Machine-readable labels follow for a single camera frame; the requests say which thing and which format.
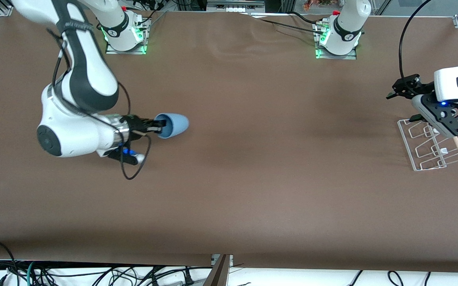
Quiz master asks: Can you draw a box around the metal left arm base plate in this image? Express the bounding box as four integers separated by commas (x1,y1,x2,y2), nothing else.
315,22,358,60

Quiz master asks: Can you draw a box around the teal floor cable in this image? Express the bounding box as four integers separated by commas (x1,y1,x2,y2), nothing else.
26,261,39,286

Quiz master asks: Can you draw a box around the white power strip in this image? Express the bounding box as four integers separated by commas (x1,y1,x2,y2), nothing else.
207,0,266,13

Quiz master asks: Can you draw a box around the black base power cable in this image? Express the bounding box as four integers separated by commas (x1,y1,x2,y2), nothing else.
247,12,327,36

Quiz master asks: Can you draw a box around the blue plastic cup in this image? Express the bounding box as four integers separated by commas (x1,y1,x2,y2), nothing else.
154,113,190,139

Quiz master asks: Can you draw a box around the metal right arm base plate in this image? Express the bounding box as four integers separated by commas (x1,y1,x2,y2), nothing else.
105,18,148,55

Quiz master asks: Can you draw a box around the white wire cup rack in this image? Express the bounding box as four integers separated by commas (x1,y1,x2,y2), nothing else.
397,118,458,172

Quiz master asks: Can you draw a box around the brown table cover sheet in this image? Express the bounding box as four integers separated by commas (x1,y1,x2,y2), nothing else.
0,8,458,274

